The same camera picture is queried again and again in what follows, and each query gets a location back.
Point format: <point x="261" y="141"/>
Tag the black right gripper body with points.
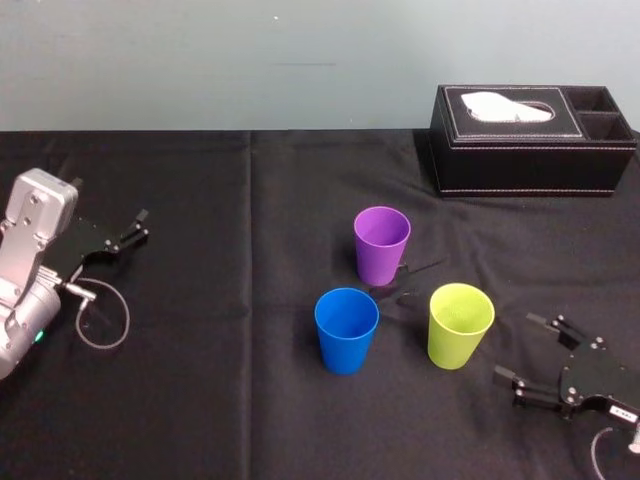
<point x="605" y="375"/>

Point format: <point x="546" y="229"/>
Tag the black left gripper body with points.
<point x="82" y="240"/>

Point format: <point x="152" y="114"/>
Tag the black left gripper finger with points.
<point x="127" y="237"/>

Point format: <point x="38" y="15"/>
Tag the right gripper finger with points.
<point x="535" y="394"/>
<point x="567" y="332"/>

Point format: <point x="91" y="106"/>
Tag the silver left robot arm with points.
<point x="25" y="225"/>

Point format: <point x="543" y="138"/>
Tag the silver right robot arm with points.
<point x="636" y="437"/>

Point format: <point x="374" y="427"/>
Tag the lime green plastic cup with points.
<point x="452" y="350"/>

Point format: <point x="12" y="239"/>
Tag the black leather tissue box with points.
<point x="525" y="165"/>

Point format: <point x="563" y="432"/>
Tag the black tablecloth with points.
<point x="200" y="400"/>

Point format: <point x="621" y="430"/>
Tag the blue plastic cup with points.
<point x="345" y="355"/>

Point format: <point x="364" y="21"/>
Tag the purple plastic cup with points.
<point x="380" y="260"/>

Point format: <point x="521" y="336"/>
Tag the white tissue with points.
<point x="495" y="107"/>

